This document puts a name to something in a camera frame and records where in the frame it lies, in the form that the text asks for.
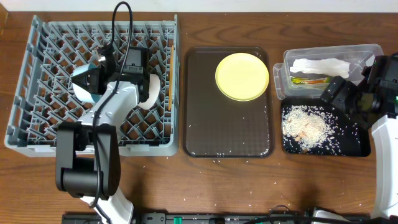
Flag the light blue bowl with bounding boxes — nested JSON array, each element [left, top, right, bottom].
[[71, 63, 101, 104]]

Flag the white napkin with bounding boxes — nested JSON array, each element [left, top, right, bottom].
[[289, 58, 350, 78]]

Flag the white pink bowl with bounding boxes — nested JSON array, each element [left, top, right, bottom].
[[137, 74, 160, 110]]

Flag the wooden chopstick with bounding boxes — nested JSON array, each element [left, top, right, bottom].
[[168, 45, 175, 112]]

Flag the green yellow sauce packet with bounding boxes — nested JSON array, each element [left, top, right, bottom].
[[291, 77, 331, 85]]

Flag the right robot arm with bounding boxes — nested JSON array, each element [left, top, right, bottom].
[[320, 53, 397, 221]]

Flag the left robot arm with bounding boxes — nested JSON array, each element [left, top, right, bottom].
[[55, 45, 160, 223]]

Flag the black waste tray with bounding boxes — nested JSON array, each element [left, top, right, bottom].
[[281, 98, 371, 157]]

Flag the grey dishwasher rack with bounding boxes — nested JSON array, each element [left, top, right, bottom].
[[4, 17, 180, 157]]

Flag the clear plastic bin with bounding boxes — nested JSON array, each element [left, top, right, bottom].
[[273, 44, 384, 100]]

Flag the spilled rice pile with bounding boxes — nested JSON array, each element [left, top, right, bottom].
[[282, 109, 330, 146]]

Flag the yellow plate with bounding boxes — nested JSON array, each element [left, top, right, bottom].
[[215, 53, 270, 101]]

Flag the dark brown serving tray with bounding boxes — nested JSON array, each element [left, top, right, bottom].
[[182, 46, 274, 158]]

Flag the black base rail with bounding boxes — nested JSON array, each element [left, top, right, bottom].
[[61, 212, 374, 224]]

